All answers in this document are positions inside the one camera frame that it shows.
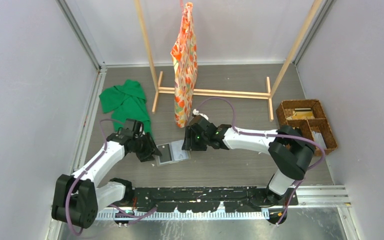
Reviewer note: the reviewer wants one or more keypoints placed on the gold card in basket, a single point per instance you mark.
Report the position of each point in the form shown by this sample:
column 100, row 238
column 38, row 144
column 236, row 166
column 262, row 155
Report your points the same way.
column 300, row 114

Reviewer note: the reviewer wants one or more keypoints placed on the grey card holder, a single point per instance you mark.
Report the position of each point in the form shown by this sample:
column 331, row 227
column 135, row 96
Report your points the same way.
column 157, row 157

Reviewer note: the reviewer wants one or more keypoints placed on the brown wicker basket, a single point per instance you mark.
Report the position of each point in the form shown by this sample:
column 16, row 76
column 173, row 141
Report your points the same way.
column 306, row 126

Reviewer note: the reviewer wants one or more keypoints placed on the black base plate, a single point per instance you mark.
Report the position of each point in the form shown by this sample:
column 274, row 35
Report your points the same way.
column 234, row 199

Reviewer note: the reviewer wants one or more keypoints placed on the white credit card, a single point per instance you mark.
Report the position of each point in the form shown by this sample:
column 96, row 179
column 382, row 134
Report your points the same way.
column 178, row 153

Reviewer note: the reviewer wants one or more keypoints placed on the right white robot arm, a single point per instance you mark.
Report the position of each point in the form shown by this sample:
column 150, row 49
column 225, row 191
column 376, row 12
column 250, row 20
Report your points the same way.
column 291, row 152

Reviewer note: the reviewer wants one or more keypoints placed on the orange patterned hanging cloth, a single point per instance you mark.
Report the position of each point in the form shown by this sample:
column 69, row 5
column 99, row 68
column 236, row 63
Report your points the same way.
column 185, row 65

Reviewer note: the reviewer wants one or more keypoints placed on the wooden hanging rack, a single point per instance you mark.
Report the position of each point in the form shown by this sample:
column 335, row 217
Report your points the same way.
column 270, row 89

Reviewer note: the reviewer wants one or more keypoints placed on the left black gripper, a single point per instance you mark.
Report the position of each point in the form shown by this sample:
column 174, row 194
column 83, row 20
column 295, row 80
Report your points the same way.
column 150, row 148

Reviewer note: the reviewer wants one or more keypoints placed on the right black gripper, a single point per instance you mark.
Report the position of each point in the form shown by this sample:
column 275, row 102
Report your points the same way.
column 189, row 142

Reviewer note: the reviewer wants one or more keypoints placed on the green cloth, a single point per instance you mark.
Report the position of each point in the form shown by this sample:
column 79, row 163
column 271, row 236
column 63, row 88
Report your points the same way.
column 126, row 101

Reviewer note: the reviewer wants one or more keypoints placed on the white paper in basket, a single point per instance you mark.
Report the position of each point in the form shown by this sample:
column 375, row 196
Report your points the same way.
column 318, row 138

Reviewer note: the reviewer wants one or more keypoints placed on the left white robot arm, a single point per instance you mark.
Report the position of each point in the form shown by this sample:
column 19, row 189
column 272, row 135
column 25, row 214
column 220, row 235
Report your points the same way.
column 78, row 198

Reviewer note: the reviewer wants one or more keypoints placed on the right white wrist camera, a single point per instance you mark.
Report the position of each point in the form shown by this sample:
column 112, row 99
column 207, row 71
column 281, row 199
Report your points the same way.
column 200, row 114

